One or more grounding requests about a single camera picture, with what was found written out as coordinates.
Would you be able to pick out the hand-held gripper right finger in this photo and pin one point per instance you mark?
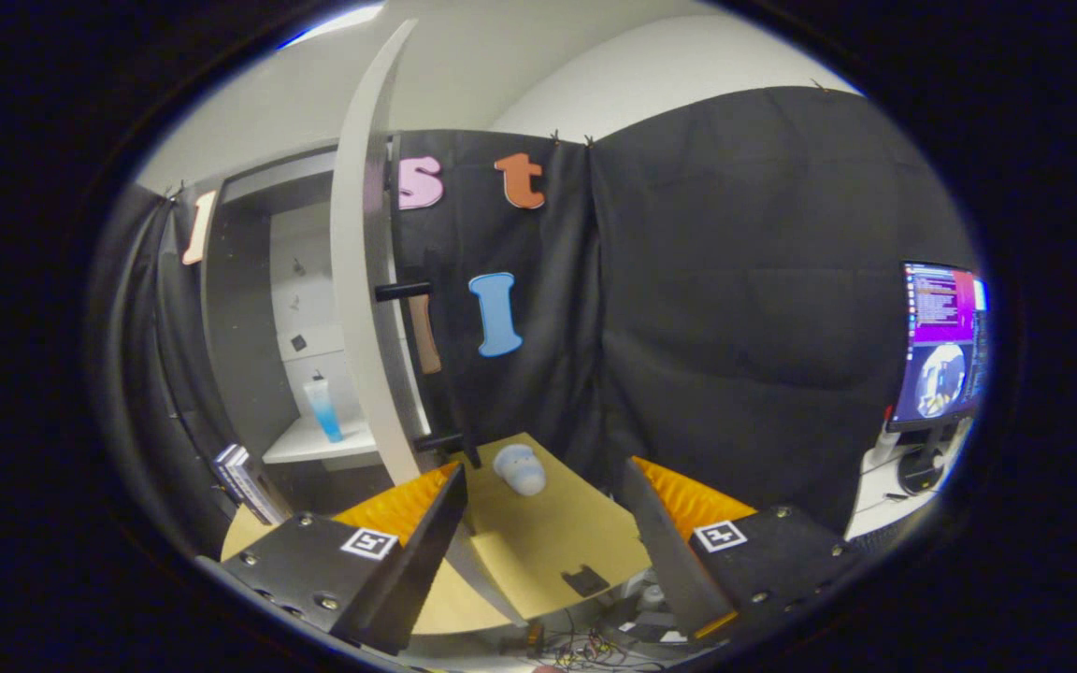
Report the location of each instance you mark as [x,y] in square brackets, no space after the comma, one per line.
[669,561]

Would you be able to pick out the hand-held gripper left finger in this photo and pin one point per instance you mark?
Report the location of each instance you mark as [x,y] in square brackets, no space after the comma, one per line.
[412,570]

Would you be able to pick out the white blue tube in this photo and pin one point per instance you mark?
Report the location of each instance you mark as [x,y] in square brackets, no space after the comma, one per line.
[323,411]

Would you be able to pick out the white cabinet door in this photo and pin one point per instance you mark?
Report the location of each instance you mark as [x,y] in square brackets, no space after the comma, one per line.
[356,280]

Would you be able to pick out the black table clamp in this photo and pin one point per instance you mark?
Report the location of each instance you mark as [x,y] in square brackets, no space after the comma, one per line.
[585,581]

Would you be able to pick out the light blue plush toy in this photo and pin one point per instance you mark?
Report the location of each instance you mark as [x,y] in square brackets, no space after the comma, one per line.
[520,470]

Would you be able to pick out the white cabinet shelf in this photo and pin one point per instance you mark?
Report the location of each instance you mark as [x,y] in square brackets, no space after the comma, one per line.
[314,447]

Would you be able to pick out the grey book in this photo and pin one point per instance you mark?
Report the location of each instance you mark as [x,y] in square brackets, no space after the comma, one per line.
[256,486]

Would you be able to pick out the white blue book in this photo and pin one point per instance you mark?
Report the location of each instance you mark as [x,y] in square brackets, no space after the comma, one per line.
[241,477]

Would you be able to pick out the white desk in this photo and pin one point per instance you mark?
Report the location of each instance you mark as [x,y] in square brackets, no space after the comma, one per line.
[875,509]

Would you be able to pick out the black backdrop cloth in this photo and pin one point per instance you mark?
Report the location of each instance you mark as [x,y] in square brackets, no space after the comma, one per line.
[735,280]

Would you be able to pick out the grey cabinet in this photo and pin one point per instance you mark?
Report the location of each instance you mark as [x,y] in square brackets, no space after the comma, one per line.
[239,327]

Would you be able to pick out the computer monitor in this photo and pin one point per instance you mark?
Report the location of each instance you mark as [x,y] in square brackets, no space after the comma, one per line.
[936,336]

